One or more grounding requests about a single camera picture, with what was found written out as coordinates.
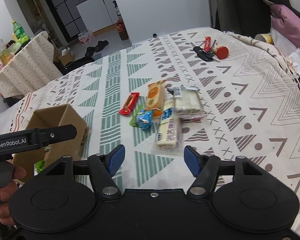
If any black bag on floor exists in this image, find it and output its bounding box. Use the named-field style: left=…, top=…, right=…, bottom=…
left=61, top=56, right=95, bottom=75

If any person left hand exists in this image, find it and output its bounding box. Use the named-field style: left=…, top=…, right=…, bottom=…
left=0, top=161, right=26, bottom=226

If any patterned white green bedspread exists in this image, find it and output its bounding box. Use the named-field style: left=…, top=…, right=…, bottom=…
left=0, top=28, right=300, bottom=199

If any red candy bar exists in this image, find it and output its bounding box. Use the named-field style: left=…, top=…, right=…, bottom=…
left=118, top=93, right=140, bottom=115

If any dotted cream tablecloth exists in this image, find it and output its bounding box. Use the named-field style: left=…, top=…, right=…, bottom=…
left=0, top=31, right=62, bottom=98

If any water bottle pack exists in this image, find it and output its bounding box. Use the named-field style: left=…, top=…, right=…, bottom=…
left=78, top=29, right=95, bottom=44

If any brown cardboard box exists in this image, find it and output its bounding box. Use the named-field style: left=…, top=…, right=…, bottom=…
left=12, top=105, right=88, bottom=184

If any green round pastry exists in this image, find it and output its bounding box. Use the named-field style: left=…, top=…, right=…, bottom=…
left=33, top=160, right=46, bottom=176

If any orange cracker pack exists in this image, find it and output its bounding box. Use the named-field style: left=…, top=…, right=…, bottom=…
left=145, top=80, right=166, bottom=117

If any black shoe left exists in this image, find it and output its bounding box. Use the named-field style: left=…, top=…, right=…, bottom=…
left=85, top=47, right=95, bottom=57

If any green soda bottle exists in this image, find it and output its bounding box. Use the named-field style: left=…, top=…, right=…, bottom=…
left=12, top=20, right=29, bottom=43

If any purple white wafer pack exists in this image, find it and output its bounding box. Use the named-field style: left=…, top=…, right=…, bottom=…
left=155, top=99, right=181, bottom=150

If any clear white cake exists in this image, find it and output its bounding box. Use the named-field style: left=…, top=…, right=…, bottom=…
left=167, top=85, right=206, bottom=120

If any red base doll figurine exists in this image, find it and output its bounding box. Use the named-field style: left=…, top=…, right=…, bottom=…
left=212, top=41, right=229, bottom=60

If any pink purple garment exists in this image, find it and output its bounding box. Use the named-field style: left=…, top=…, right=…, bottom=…
left=270, top=4, right=300, bottom=49

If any blue green snack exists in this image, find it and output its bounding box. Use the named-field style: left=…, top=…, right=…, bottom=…
left=129, top=105, right=153, bottom=131

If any red keychain tag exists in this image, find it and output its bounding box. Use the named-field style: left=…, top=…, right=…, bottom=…
left=204, top=36, right=211, bottom=52

